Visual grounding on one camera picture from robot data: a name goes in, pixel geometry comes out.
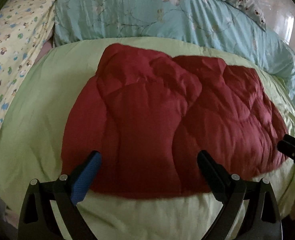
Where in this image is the yellow patterned pillow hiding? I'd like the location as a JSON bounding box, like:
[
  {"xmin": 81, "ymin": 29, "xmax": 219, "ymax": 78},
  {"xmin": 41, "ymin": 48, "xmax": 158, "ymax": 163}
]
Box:
[{"xmin": 0, "ymin": 0, "xmax": 55, "ymax": 129}]

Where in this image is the turquoise floral quilt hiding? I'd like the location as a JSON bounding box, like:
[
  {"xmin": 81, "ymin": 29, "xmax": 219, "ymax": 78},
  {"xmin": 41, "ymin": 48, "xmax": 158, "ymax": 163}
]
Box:
[{"xmin": 53, "ymin": 0, "xmax": 295, "ymax": 110}]

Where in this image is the red padded jacket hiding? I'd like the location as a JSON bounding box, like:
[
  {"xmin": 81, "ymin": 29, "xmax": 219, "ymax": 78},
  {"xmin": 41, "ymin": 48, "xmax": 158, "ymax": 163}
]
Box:
[{"xmin": 61, "ymin": 43, "xmax": 287, "ymax": 199}]

